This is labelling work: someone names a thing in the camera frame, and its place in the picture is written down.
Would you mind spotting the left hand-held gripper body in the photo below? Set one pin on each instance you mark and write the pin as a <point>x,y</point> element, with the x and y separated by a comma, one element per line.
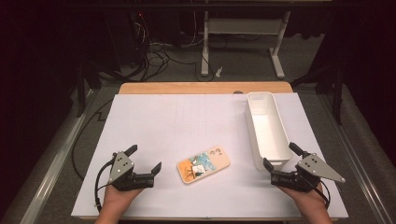
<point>120,168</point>

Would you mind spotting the aluminium floor rail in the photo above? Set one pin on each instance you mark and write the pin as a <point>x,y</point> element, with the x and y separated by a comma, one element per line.
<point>358,165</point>
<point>53,168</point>

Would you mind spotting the white table sheet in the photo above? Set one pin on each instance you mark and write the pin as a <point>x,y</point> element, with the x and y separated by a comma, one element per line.
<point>171,124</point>

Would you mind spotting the wooden table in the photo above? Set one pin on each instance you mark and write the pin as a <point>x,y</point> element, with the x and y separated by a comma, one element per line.
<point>186,88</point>

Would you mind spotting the person's left hand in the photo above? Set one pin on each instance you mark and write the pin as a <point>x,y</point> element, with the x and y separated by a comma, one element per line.
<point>116,199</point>

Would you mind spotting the black stand leg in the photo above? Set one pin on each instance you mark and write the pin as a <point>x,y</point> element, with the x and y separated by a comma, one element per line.
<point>337,99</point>
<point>81,90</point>

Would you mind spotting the person's right hand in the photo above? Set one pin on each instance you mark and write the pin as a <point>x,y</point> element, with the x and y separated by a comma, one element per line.
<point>306,200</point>

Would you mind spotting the small white floor scrap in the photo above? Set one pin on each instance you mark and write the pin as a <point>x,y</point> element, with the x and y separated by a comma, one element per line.
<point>219,72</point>

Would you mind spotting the white plastic storage box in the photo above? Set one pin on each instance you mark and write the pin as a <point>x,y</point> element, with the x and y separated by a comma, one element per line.
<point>267,133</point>

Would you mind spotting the white metal stand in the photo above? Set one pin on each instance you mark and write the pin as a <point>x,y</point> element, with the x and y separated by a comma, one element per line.
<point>243,26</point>

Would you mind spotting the beige printed phone case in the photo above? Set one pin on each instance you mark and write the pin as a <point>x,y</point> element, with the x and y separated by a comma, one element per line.
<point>202,165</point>

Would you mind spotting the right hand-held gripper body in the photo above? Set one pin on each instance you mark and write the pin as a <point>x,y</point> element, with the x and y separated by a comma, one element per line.
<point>314,168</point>

